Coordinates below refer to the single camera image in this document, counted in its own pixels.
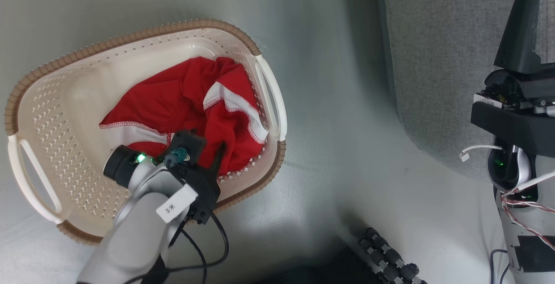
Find black roller omni wheel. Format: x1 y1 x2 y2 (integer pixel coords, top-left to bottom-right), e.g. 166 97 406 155
357 227 428 284

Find white cable with plug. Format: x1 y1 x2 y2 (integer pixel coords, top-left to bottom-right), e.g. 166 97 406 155
459 145 503 162

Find white paper label tag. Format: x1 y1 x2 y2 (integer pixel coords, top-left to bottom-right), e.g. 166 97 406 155
156 184 199 223

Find red white twisted wires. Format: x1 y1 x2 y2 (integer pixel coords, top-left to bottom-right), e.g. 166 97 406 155
500 188 555 251

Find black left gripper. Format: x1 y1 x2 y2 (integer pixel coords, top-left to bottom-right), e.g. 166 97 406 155
167 142 226 225

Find cream perforated laundry basket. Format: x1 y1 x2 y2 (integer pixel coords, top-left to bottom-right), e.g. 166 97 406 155
4 19 288 245

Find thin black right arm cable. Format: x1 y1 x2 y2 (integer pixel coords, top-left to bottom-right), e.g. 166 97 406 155
490 249 510 284

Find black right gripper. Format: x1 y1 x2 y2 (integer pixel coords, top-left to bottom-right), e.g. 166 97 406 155
470 0 555 157

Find red white-trimmed sports garment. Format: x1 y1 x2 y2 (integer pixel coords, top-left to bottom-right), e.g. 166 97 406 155
99 56 270 176

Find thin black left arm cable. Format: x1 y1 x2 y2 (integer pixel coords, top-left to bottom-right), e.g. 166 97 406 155
125 209 230 284

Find grey fabric sofa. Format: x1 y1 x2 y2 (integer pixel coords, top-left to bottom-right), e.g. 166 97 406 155
375 0 555 183

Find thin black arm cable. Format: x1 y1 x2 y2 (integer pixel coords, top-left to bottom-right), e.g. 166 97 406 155
490 249 510 284
125 209 230 284

